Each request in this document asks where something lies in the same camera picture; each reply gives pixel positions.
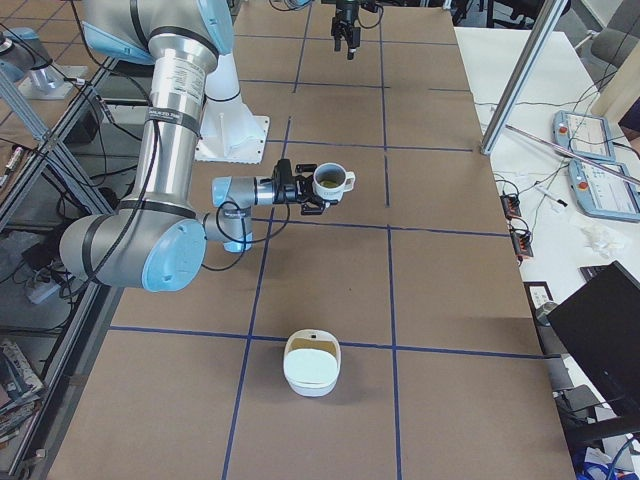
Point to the white mug with handle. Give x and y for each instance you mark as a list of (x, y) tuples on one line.
[(336, 173)]

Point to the orange black electronics board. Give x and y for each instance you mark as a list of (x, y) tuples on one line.
[(511, 205)]

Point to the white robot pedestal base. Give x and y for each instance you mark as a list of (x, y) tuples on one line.
[(230, 132)]

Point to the crumpled white tissue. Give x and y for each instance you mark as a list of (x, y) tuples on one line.
[(604, 241)]

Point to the black marker pen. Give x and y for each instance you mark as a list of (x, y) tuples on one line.
[(547, 193)]

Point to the upper blue teach pendant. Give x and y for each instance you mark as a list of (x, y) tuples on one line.
[(586, 135)]

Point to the blue teach pendant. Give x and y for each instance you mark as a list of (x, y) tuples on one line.
[(586, 135), (602, 195)]

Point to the white power strip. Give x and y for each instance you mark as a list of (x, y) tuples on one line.
[(39, 291)]

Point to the lower blue teach pendant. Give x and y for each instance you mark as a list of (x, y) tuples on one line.
[(602, 195)]

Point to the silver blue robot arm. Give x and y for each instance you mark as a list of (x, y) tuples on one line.
[(369, 6), (155, 240)]

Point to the silver aluminium frame post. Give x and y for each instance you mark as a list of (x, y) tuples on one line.
[(550, 13)]

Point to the stack of magazines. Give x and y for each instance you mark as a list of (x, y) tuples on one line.
[(21, 389)]

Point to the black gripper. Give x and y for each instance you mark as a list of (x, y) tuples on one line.
[(346, 21), (286, 194)]

